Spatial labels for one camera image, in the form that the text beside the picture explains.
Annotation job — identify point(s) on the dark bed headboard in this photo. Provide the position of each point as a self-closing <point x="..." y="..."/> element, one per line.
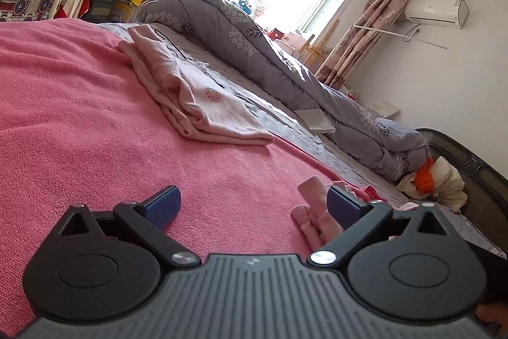
<point x="476" y="180"/>

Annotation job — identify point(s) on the wooden easel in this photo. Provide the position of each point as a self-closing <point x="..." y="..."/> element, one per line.
<point x="313" y="49"/>

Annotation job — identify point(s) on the white book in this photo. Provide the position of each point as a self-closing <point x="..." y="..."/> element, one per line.
<point x="315" y="121"/>

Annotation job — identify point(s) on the orange cloth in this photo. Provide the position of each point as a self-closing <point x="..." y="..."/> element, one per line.
<point x="424" y="176"/>

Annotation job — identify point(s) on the pink floral curtain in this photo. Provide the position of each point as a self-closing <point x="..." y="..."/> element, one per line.
<point x="369" y="29"/>

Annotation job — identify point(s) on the white air conditioner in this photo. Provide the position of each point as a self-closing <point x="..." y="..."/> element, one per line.
<point x="434" y="12"/>

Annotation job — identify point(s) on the pink sock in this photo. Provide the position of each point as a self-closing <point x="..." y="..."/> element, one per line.
<point x="313" y="226"/>
<point x="313" y="190"/>

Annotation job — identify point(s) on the pink fleece blanket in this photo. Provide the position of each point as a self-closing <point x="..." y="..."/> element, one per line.
<point x="79" y="116"/>

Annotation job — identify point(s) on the cream jacket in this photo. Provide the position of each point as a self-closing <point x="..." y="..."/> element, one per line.
<point x="448" y="184"/>

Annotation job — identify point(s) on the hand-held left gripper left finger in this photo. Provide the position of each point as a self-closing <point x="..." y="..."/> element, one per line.
<point x="162" y="206"/>

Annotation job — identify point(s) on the blue plush toy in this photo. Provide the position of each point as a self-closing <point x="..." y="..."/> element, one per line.
<point x="245" y="5"/>

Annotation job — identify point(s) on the grey floral quilt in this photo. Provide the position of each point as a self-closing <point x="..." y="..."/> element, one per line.
<point x="238" y="29"/>

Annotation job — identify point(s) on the white clothes rail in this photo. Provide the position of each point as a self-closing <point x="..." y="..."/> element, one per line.
<point x="381" y="31"/>

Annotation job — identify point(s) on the cream box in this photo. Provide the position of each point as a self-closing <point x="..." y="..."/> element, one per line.
<point x="383" y="109"/>

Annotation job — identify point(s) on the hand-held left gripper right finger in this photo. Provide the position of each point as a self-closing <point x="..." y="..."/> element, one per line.
<point x="343" y="206"/>

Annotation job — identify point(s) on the pink strawberry pajama top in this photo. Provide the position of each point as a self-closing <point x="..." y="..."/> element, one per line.
<point x="226" y="112"/>

